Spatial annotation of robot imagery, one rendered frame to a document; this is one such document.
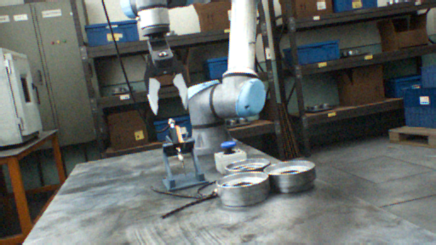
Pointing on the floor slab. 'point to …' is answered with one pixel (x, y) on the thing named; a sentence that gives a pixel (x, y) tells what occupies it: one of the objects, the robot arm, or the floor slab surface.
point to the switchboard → (55, 69)
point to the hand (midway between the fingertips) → (170, 108)
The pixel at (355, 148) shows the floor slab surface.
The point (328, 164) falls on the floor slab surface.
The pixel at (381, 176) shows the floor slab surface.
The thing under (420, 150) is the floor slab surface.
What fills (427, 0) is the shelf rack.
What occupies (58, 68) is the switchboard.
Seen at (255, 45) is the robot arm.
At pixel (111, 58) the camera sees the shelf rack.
